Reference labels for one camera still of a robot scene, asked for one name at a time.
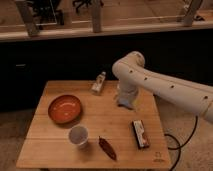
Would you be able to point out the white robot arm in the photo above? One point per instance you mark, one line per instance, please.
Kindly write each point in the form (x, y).
(193, 97)

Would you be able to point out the small white bottle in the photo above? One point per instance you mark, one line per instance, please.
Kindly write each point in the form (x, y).
(98, 84)

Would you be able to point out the blue sponge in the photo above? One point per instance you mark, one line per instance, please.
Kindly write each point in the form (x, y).
(121, 102)

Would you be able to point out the orange bowl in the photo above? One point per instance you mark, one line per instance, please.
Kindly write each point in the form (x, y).
(64, 109)

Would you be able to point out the white paper cup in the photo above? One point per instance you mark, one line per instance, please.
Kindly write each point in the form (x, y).
(78, 135)

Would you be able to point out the dark red chili pepper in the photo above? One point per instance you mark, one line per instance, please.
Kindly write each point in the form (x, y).
(107, 148)

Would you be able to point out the black office chair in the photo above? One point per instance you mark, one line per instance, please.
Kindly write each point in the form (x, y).
(78, 3)
(46, 12)

